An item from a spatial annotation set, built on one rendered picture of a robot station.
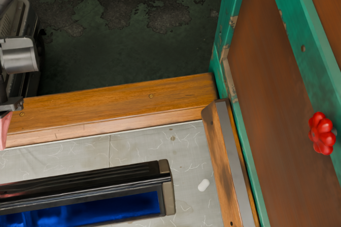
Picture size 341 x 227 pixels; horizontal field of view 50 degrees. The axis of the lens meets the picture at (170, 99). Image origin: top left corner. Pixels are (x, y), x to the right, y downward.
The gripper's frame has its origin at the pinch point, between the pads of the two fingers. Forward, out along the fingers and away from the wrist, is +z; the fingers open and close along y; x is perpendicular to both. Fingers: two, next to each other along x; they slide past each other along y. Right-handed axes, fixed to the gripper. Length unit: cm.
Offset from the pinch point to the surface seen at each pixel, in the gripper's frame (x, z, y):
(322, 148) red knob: -42, -10, 47
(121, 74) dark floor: 106, 7, 20
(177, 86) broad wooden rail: 15.9, -4.7, 38.3
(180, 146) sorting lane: 8.6, 8.2, 37.2
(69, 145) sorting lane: 11.1, 5.8, 10.8
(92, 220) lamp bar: -28.4, 2.2, 21.1
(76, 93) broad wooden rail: 17.1, -5.5, 13.3
